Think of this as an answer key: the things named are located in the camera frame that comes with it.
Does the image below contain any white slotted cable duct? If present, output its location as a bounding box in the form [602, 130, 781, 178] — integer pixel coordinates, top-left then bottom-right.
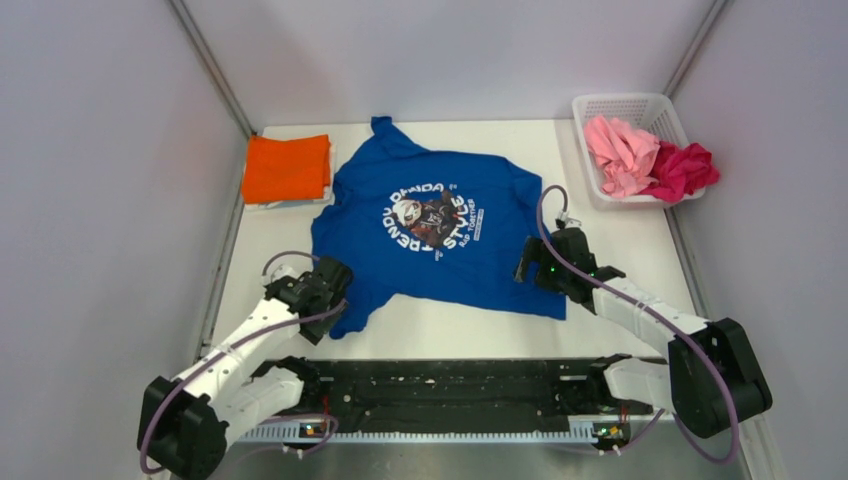
[237, 420, 630, 445]

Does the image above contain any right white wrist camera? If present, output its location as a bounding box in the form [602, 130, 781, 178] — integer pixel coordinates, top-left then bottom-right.
[555, 210, 582, 230]

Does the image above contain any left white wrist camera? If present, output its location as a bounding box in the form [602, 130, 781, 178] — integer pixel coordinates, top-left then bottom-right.
[262, 264, 297, 286]

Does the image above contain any blue t shirt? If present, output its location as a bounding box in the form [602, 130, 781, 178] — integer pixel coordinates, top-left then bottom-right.
[311, 116, 566, 339]

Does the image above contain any light pink t shirt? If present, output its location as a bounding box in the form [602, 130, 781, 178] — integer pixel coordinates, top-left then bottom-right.
[583, 116, 661, 198]

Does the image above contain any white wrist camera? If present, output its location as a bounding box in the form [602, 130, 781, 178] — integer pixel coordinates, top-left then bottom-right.
[262, 264, 297, 286]
[555, 210, 582, 230]

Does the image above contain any corner aluminium post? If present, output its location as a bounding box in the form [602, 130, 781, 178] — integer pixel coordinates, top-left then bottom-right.
[165, 0, 256, 138]
[663, 0, 734, 98]

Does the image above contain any white plastic basket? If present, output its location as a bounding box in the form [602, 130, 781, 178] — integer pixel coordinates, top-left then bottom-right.
[572, 93, 689, 211]

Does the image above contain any folded orange t shirt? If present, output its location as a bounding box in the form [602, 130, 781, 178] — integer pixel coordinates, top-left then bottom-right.
[240, 134, 333, 206]

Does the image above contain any magenta t shirt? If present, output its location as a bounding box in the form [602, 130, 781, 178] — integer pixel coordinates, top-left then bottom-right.
[641, 141, 721, 204]

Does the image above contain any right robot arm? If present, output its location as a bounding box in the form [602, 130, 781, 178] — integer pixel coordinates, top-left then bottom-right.
[514, 227, 773, 438]

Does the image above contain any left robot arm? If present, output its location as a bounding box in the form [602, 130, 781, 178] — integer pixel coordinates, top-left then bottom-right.
[137, 256, 354, 479]

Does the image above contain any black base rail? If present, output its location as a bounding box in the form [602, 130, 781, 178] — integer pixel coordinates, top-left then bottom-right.
[258, 357, 653, 434]

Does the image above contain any left corner aluminium post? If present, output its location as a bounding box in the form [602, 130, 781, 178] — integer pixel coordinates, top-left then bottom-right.
[165, 0, 256, 138]

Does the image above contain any right corner aluminium post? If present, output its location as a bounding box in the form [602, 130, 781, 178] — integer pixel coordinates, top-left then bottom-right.
[663, 0, 734, 98]

